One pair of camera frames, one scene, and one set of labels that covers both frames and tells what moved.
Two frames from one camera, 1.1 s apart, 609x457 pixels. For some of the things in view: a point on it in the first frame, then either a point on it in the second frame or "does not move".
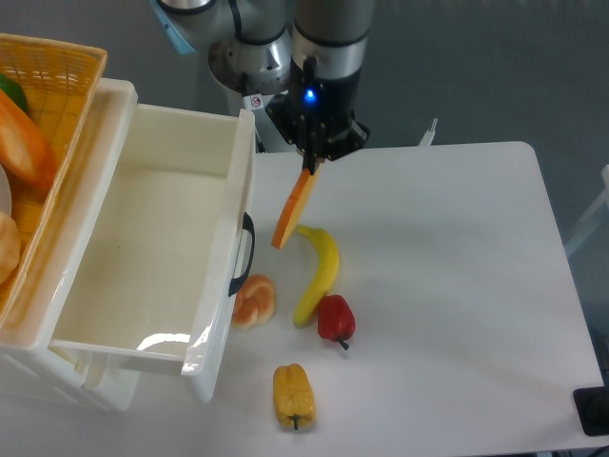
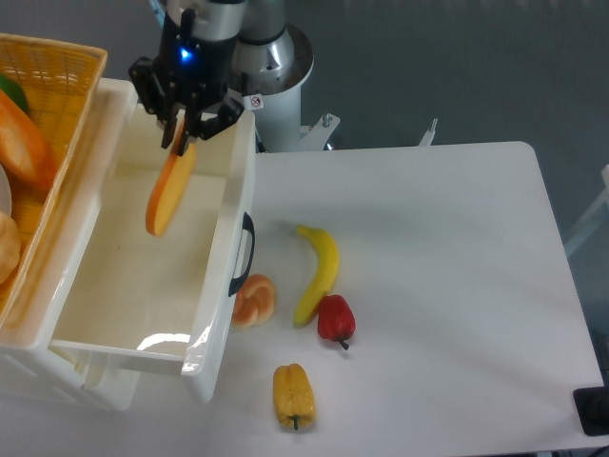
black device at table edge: x=592 y=407 does not move
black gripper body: x=318 y=116 → x=187 y=74
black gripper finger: x=309 y=157 → x=169 y=129
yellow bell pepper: x=294 y=396 does not move
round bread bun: x=9 y=248 does not move
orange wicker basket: x=60 y=81 does not move
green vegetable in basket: x=14 y=91 does not move
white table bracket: x=428 y=137 does not move
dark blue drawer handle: x=248 y=226 does not move
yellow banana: x=325 y=276 does not move
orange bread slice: x=297 y=206 → x=171 y=187
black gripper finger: x=317 y=153 → x=192 y=124
